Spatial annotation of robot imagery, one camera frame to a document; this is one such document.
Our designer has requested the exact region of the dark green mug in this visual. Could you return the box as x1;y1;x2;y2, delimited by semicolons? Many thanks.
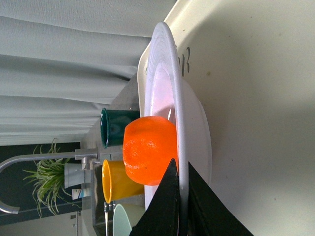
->
100;108;140;148

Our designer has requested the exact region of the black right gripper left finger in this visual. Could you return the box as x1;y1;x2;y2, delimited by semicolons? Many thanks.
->
130;159;180;236

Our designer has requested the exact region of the orange fruit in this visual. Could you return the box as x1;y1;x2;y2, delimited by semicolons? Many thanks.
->
123;116;179;186

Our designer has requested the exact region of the white ribbed plate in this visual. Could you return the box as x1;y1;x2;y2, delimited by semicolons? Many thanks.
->
137;22;212;236

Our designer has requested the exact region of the grey curtain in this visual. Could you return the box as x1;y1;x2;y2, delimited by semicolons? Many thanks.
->
0;0;175;146

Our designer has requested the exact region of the potted green plant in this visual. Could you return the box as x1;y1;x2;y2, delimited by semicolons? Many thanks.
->
22;138;91;218

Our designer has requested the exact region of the small white tube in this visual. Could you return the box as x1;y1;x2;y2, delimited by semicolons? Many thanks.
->
72;188;91;200

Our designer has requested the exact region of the light green bowl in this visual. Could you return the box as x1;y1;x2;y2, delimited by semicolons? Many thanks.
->
113;204;145;236

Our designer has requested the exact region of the steel faucet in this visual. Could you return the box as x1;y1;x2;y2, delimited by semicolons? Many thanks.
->
0;147;123;214

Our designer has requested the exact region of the beige bear tray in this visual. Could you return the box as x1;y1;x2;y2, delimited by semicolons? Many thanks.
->
137;0;315;236

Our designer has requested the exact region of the yellow mug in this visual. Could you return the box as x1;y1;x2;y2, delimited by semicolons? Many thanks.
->
102;160;144;204

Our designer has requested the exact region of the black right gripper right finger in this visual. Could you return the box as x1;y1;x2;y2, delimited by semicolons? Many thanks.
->
188;164;252;236

